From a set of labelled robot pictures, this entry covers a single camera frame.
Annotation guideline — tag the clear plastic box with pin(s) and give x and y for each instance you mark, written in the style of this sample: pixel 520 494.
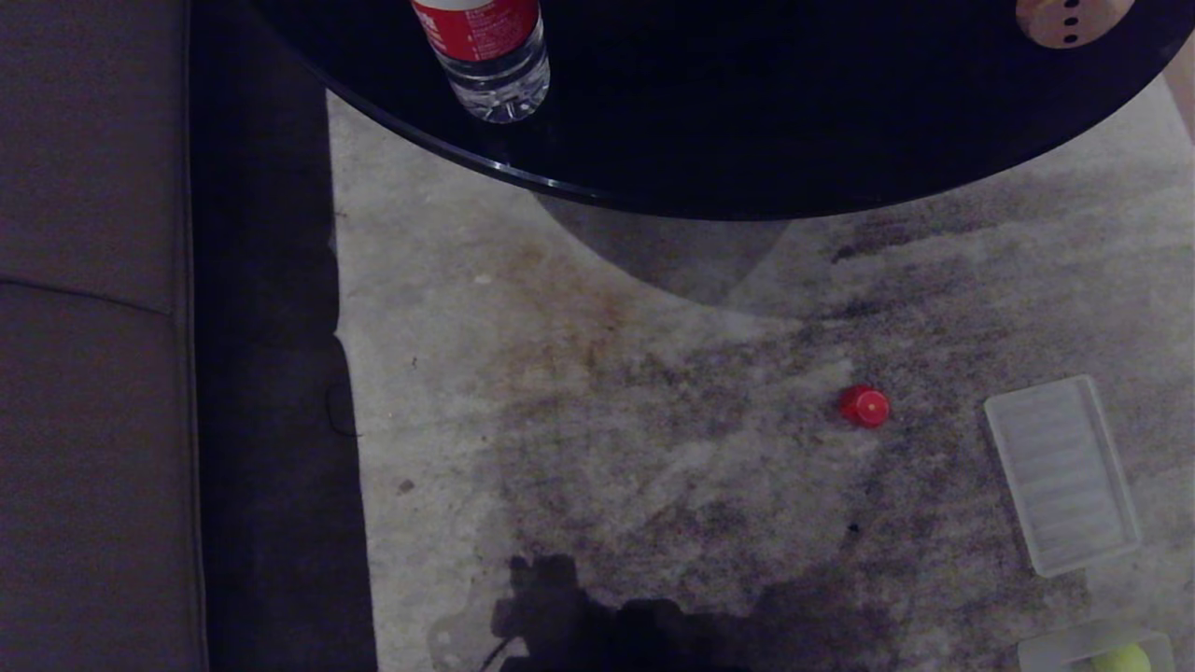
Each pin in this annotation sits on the clear plastic box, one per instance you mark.
pixel 1055 650

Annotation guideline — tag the clear plastic water bottle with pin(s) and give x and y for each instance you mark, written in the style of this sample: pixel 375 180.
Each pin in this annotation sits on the clear plastic water bottle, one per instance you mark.
pixel 493 56

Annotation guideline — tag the round wooden disc with holes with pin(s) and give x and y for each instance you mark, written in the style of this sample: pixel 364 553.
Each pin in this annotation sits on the round wooden disc with holes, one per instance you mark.
pixel 1064 20

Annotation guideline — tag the yellow-green tennis ball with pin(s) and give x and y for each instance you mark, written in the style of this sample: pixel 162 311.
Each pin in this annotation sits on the yellow-green tennis ball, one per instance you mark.
pixel 1124 661

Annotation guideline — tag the round black glass table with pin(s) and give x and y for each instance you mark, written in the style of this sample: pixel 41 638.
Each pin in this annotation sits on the round black glass table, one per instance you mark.
pixel 747 112

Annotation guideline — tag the grey fabric sofa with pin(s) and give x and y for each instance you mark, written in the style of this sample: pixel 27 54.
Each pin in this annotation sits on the grey fabric sofa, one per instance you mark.
pixel 93 336

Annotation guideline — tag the grey patterned rug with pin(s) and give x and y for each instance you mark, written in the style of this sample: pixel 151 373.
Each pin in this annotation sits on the grey patterned rug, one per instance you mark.
pixel 709 439

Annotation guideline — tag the clear plastic box lid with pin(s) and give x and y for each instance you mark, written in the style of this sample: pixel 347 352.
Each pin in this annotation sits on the clear plastic box lid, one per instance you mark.
pixel 1062 474

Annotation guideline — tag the red bottle cap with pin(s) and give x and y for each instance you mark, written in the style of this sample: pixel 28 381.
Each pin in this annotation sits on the red bottle cap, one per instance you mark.
pixel 865 407

